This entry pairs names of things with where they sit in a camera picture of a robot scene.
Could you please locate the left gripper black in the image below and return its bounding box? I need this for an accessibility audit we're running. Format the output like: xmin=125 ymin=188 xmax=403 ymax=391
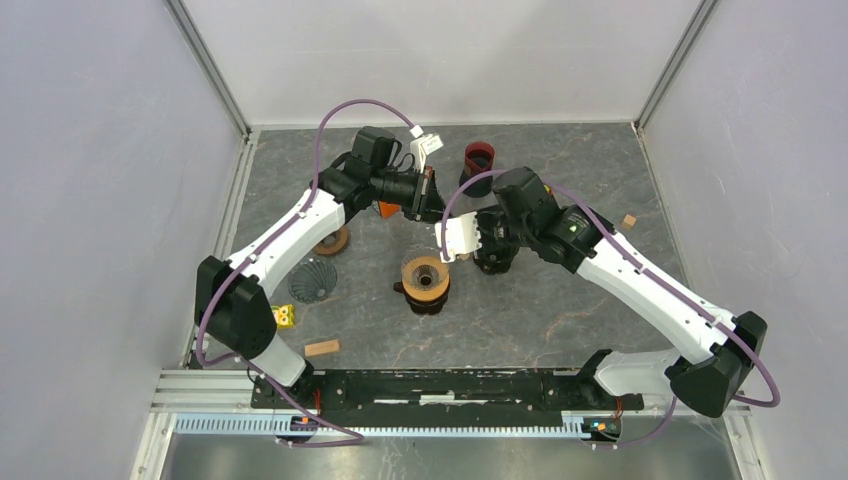
xmin=371 ymin=165 xmax=451 ymax=225

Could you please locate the orange coffee filter box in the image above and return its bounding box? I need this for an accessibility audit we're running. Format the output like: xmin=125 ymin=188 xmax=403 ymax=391
xmin=375 ymin=201 xmax=401 ymax=219

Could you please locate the clear glass dripper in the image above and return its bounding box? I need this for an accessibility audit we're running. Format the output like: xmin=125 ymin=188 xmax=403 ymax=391
xmin=401 ymin=247 xmax=450 ymax=300

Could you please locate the light orange wooden ring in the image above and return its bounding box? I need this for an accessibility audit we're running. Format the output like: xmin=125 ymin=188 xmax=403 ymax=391
xmin=401 ymin=256 xmax=451 ymax=301

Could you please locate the brown glass dripper cup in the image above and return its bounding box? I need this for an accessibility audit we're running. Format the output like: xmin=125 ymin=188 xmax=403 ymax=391
xmin=393 ymin=281 xmax=450 ymax=315

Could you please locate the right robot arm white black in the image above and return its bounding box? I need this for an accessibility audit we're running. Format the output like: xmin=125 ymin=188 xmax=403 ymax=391
xmin=478 ymin=167 xmax=768 ymax=418

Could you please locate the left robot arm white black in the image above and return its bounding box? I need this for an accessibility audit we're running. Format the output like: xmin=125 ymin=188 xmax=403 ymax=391
xmin=195 ymin=126 xmax=445 ymax=408

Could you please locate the green glass dripper cup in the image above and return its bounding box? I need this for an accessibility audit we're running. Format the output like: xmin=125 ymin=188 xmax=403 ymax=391
xmin=473 ymin=247 xmax=519 ymax=275

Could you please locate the grey ribbed dripper cone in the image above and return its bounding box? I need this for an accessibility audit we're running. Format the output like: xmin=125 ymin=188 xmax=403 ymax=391
xmin=288 ymin=258 xmax=338 ymax=304

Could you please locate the dark red black carafe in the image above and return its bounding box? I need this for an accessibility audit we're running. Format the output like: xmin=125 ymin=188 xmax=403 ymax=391
xmin=458 ymin=141 xmax=495 ymax=198

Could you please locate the small wooden cube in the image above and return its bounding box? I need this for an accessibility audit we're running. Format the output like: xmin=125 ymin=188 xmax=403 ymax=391
xmin=620 ymin=214 xmax=637 ymax=230

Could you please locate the flat wooden block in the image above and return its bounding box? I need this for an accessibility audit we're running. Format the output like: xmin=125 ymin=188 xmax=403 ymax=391
xmin=304 ymin=339 xmax=341 ymax=358

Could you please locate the yellow green toy figure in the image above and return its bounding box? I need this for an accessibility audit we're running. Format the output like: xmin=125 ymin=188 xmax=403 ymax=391
xmin=271 ymin=304 xmax=295 ymax=329

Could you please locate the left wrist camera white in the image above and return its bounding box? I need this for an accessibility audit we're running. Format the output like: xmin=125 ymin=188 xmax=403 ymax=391
xmin=410 ymin=133 xmax=443 ymax=173

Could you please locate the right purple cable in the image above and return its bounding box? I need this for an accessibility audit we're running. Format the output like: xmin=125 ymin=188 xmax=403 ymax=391
xmin=439 ymin=169 xmax=782 ymax=450

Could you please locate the purple cable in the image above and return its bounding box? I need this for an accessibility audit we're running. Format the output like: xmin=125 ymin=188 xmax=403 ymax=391
xmin=439 ymin=169 xmax=782 ymax=450
xmin=195 ymin=98 xmax=425 ymax=448

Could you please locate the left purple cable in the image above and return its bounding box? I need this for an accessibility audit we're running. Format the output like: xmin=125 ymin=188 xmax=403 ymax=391
xmin=195 ymin=98 xmax=425 ymax=448

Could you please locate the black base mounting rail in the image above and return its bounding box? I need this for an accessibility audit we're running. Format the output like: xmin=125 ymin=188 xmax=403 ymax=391
xmin=289 ymin=368 xmax=645 ymax=429

